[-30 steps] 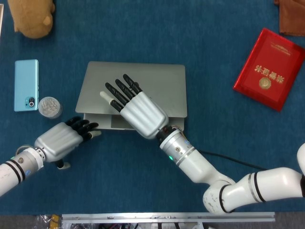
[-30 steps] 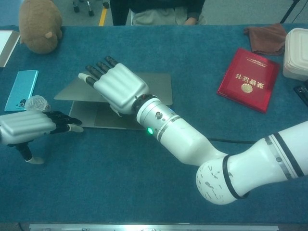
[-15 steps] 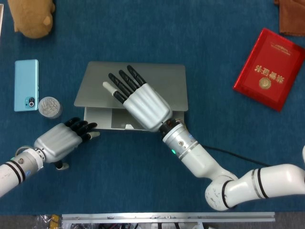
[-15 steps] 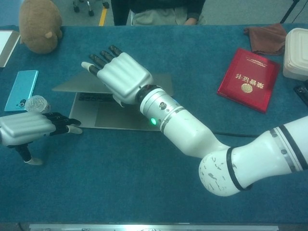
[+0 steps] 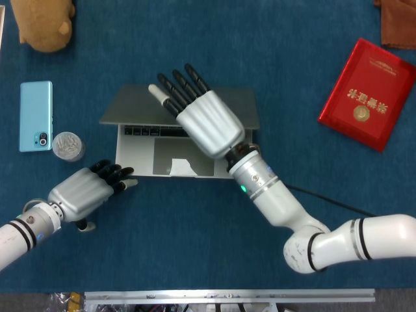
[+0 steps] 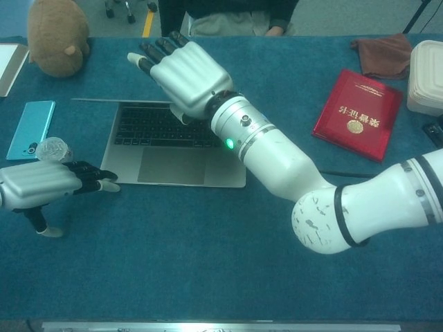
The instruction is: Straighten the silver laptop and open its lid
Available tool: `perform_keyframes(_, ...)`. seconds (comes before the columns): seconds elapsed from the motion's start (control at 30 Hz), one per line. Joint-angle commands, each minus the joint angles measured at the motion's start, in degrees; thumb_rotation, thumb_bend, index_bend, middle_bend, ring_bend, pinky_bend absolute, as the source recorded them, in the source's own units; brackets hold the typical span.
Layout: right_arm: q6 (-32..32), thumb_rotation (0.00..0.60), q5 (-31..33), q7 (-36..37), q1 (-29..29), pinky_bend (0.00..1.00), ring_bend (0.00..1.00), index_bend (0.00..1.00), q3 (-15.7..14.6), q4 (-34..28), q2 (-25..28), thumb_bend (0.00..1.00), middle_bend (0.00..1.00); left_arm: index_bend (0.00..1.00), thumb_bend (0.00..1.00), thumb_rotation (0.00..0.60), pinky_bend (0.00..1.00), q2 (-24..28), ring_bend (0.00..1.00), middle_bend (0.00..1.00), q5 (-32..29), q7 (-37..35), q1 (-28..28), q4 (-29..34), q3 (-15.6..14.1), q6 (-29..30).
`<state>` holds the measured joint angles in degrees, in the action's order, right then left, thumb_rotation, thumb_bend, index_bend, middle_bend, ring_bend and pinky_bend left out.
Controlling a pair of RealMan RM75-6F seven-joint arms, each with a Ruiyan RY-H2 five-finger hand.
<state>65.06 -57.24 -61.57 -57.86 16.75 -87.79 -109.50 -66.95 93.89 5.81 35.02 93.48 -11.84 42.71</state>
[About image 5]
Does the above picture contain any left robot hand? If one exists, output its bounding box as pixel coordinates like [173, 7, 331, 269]
[47, 159, 138, 232]

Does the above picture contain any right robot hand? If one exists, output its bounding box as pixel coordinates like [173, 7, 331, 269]
[148, 63, 246, 160]

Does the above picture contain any silver laptop with apple logo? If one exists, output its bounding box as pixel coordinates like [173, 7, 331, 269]
[98, 83, 260, 180]

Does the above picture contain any clear round plastic jar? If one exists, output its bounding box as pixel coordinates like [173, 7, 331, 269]
[52, 131, 86, 163]

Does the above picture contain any light blue smartphone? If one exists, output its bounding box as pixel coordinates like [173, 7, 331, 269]
[18, 81, 53, 153]

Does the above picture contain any clear bag with yellow content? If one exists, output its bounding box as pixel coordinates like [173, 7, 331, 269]
[45, 291, 86, 312]

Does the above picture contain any teal table cover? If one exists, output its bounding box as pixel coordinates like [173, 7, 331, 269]
[0, 0, 416, 295]

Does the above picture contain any red certificate folder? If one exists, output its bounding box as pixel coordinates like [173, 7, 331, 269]
[317, 38, 416, 153]

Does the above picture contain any brown plush toy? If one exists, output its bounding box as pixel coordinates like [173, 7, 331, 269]
[9, 0, 76, 53]

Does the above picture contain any brown cloth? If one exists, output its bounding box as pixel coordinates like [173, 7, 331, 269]
[372, 0, 416, 50]

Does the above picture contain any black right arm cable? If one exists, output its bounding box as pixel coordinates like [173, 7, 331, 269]
[284, 183, 377, 218]

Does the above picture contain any cable bundle under rail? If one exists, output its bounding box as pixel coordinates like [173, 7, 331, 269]
[135, 302, 283, 312]

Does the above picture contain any aluminium rail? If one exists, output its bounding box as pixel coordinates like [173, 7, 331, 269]
[83, 288, 376, 305]

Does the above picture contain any white board with metal frame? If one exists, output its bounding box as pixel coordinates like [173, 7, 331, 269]
[0, 5, 7, 55]

